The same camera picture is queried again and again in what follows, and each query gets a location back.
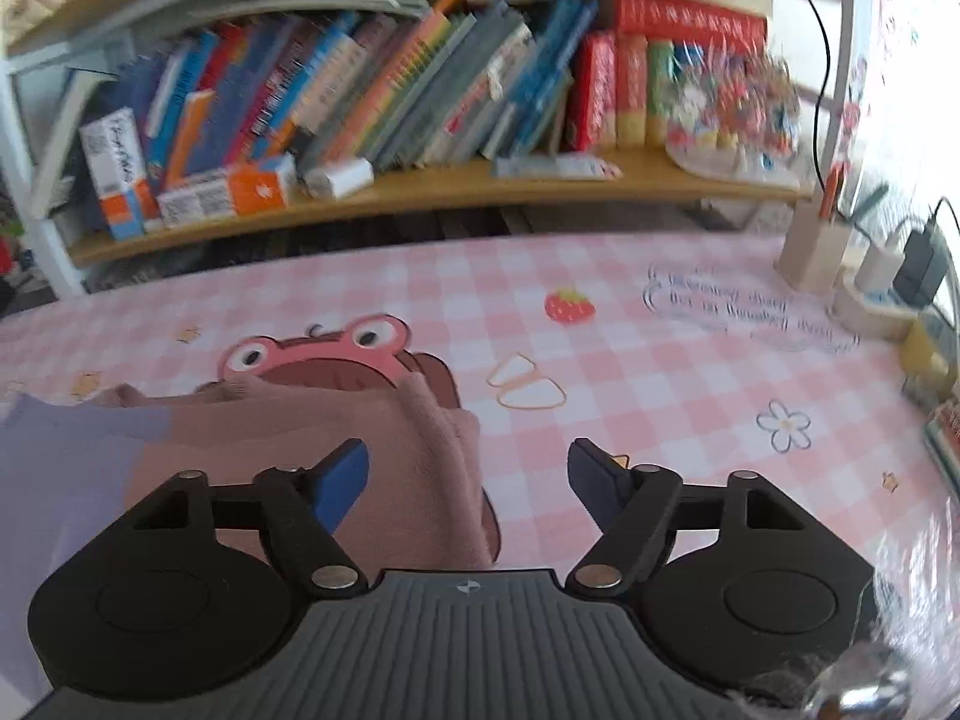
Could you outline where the white and wooden bookshelf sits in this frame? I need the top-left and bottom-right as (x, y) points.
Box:
(0, 0), (880, 295)

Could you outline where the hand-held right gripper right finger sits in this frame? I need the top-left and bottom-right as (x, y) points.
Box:
(564, 436), (798, 595)

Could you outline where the black charger plug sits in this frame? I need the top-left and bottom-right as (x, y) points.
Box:
(892, 228), (948, 309)

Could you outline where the black cable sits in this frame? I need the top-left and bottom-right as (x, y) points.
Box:
(783, 0), (838, 175)

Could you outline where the wooden pen holder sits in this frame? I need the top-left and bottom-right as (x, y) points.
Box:
(774, 198), (853, 294)

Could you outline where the white power strip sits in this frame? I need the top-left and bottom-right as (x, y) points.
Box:
(832, 273), (932, 343)

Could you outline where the white charger plug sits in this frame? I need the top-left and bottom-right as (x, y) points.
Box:
(854, 233), (909, 296)

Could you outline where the clear plastic wrap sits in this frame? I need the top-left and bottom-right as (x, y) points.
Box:
(801, 508), (960, 720)

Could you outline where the bag of colourful items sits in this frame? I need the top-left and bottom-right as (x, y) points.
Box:
(663, 45), (806, 193)

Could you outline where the flat orange and white box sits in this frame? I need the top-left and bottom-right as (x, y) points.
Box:
(155, 153), (299, 229)

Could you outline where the white power adapter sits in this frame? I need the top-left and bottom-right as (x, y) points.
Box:
(303, 157), (375, 200)

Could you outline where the tall white and orange box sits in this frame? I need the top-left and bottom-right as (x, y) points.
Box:
(78, 108), (163, 242)

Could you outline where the yellow box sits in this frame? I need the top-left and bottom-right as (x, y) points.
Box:
(899, 314), (960, 400)

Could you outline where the row of colourful books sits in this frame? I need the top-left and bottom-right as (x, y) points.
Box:
(79, 0), (775, 235)

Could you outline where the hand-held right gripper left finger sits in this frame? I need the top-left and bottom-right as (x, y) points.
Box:
(124, 437), (371, 597)

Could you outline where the pink and purple sweater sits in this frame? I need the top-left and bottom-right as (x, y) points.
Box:
(0, 373), (503, 700)

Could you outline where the pink checked cartoon tablecloth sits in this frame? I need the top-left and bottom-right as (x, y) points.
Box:
(0, 232), (960, 665)

